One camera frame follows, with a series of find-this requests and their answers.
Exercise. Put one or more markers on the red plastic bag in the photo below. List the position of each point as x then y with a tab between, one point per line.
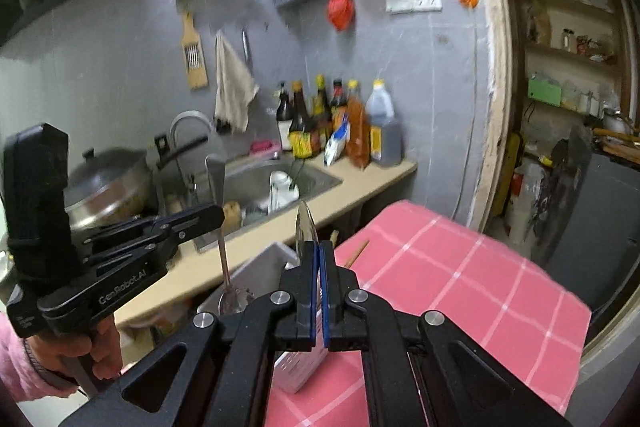
341	4

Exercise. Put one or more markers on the steel kitchen sink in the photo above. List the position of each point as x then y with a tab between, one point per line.
320	179

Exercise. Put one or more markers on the pink checked tablecloth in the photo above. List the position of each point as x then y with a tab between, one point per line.
450	307

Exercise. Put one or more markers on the white cup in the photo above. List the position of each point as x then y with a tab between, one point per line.
280	189

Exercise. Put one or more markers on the beige hanging towel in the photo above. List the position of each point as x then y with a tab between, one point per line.
232	87

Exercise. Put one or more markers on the blue white packet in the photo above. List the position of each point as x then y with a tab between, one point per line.
336	142

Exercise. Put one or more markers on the wooden grater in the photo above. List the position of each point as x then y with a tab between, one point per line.
194	57

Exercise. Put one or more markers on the dark pump bottle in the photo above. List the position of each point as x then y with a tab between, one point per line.
284	117

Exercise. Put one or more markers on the person's left hand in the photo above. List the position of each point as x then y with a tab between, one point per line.
70	349

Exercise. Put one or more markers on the wooden door frame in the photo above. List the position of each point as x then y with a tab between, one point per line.
492	57

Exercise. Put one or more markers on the large dark oil jug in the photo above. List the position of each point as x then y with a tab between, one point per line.
385	132

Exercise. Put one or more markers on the steel pot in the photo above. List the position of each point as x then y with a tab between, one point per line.
617	121

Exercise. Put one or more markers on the glass jar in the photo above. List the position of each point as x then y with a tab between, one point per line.
567	41

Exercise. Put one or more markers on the white plastic jug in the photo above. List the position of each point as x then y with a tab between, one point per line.
525	202

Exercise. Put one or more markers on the wooden chopstick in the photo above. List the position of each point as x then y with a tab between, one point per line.
357	253

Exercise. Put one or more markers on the person's left forearm pink sleeve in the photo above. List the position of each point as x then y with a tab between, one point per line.
12	357

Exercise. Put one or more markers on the slim yellow capped sauce bottle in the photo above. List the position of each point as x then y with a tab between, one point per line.
321	107

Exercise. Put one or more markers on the steel faucet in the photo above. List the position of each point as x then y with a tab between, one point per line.
182	119

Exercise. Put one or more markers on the dark sauce bottle yellow label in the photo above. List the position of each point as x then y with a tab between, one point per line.
302	132

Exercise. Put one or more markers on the orange chilli sauce bottle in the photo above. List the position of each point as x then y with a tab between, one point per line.
358	132

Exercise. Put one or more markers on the pink soap dish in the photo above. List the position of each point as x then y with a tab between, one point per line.
265	149

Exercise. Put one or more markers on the grey cabinet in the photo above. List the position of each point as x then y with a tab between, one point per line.
600	217

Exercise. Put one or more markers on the dark sauce bottle red label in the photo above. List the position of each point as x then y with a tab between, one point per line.
338	102

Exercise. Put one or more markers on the yellow scrub sponge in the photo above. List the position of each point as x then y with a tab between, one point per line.
232	214

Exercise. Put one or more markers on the steel spoon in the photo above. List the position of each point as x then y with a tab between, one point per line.
304	227
223	257

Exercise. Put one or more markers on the wooden pantry shelf unit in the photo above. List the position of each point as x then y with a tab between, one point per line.
570	57

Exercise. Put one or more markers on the green box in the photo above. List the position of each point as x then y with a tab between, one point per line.
545	91

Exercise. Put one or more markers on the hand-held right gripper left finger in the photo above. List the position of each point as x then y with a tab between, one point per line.
312	302

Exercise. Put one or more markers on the white perforated utensil basket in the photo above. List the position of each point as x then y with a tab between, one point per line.
265	272

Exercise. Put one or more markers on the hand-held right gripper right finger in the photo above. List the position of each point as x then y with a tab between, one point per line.
326	302

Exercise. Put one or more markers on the beige kitchen counter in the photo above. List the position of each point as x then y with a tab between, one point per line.
370	179

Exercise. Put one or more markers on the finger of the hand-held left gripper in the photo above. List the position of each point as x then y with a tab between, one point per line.
165	244
200	218

